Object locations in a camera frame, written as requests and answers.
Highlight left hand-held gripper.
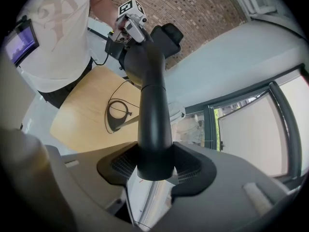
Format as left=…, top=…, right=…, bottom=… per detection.
left=114, top=0, right=153, bottom=43

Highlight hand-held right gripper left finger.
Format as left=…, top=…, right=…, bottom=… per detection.
left=45, top=141, right=145, bottom=232

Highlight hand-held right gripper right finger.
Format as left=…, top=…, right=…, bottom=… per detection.
left=154, top=141, right=299, bottom=232

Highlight black desk lamp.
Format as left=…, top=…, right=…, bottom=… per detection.
left=105, top=41, right=178, bottom=181

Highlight person's left forearm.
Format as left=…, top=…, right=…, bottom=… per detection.
left=91, top=0, right=121, bottom=31

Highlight light wooden table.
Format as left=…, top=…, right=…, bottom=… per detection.
left=49, top=65, right=145, bottom=153

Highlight person's white shirt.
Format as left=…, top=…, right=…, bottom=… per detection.
left=19, top=0, right=112, bottom=93

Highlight person's black trousers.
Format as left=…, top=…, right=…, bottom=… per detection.
left=37, top=57, right=94, bottom=110

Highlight black screen device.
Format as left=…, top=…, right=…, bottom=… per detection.
left=4, top=18, right=41, bottom=67

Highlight dark window frame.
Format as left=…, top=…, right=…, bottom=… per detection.
left=202, top=64, right=309, bottom=185

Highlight black cable loop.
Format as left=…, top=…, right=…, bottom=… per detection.
left=103, top=78, right=136, bottom=134

